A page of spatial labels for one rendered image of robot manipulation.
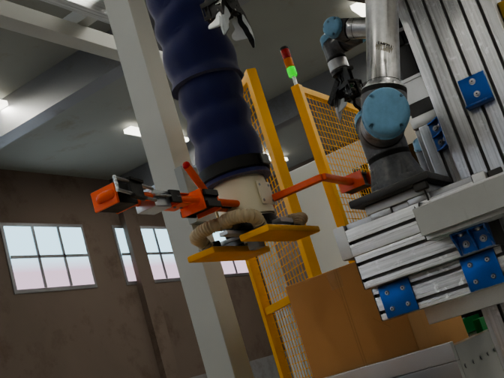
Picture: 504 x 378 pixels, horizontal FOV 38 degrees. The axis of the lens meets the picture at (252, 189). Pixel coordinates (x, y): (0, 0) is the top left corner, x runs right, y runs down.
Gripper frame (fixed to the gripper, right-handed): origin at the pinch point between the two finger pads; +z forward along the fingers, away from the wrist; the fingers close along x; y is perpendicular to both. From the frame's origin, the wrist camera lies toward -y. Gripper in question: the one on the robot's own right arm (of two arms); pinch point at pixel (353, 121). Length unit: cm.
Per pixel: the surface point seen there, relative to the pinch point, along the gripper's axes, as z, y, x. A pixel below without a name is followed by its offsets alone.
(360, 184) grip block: 30.3, 20.4, -28.1
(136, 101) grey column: -75, -134, -11
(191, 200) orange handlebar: 29, 23, -92
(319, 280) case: 54, -13, -29
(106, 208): 31, 32, -122
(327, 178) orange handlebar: 29, 28, -48
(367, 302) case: 66, 0, -22
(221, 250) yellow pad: 41, 7, -78
